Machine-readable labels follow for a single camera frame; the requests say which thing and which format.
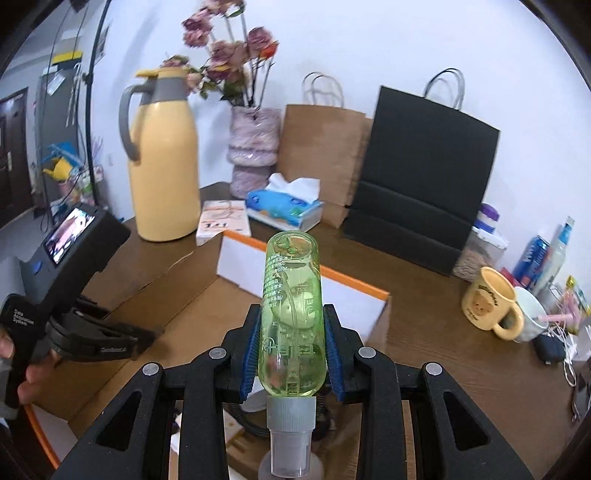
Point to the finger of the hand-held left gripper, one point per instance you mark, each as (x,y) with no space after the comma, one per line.
(92,308)
(147,339)

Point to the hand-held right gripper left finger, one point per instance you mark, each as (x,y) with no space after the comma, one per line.
(251,364)

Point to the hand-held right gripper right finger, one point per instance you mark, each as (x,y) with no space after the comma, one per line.
(333,369)

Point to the red cardboard box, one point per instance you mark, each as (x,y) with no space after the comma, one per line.
(184,314)

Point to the green spray bottle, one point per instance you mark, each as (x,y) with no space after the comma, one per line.
(291,323)

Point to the person's left hand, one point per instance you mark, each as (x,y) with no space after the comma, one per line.
(39,374)

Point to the dark wooden door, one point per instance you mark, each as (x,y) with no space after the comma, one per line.
(11,152)

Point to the yellow thermos jug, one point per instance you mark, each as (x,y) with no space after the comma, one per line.
(161,175)

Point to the white printed carton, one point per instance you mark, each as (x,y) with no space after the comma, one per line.
(221,221)

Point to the blue tissue box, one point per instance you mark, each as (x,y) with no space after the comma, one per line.
(281,207)

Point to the yellow bear mug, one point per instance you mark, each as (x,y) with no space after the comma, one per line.
(485,300)

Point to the clear food storage container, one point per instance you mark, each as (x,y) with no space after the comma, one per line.
(475,258)

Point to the white ceramic bowl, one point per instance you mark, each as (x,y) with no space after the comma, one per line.
(531,318)

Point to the purple lidded white jar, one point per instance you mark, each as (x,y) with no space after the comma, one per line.
(485,219)

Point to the black paper bag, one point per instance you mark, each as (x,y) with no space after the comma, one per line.
(425,175)

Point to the dark blue pouch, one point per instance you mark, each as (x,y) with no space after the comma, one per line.
(549,348)

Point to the brown paper bag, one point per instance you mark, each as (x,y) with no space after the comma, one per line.
(318,152)

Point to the blue drink can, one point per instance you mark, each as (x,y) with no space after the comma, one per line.
(531,261)

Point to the pink textured vase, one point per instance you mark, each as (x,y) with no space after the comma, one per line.
(254,138)

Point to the pink spoon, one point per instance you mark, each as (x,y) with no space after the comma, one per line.
(556,317)

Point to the dark smartphone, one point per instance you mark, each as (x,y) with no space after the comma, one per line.
(581,397)

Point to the clear bottle blue label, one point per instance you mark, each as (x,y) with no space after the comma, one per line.
(556,258)

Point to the yellow snack packet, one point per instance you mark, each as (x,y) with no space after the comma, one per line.
(577,300)

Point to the dried pink flowers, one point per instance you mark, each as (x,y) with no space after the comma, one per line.
(231,55)

